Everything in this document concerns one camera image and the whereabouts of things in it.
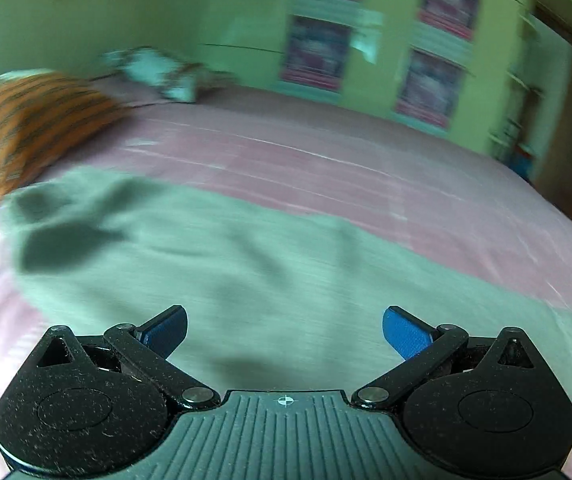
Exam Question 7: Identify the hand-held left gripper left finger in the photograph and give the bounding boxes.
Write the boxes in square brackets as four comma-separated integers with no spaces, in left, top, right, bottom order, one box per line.
[31,304,223,411]

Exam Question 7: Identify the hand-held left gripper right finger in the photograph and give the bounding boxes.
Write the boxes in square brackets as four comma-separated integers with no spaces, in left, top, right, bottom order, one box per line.
[351,305,542,411]

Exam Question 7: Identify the grey-green pants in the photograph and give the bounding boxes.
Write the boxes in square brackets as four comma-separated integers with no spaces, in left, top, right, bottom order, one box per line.
[3,167,572,426]

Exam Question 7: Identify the bed with pink checked sheet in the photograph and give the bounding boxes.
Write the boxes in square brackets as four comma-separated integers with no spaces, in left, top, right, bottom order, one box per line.
[0,82,572,480]

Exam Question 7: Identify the cream corner shelf unit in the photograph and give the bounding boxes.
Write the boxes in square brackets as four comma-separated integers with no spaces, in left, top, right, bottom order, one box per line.
[488,10,542,161]

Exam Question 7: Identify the brown wooden door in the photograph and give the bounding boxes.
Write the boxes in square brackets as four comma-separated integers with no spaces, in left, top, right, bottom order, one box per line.
[536,35,572,226]

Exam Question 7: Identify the pink flat pillow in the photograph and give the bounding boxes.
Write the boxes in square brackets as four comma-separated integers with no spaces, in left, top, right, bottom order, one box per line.
[91,77,167,108]

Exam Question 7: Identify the orange striped pillow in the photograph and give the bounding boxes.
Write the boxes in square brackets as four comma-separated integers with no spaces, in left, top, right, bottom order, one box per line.
[0,71,127,210]

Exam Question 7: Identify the teal patterned pillow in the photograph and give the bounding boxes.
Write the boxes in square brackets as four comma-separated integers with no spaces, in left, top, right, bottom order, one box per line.
[103,47,207,103]

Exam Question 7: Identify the cream glossy wardrobe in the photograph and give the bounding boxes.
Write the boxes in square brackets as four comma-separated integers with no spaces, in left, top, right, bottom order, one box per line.
[198,0,542,161]

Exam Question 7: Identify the cream headboard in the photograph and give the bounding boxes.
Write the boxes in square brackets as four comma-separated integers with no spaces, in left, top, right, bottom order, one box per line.
[0,0,207,96]

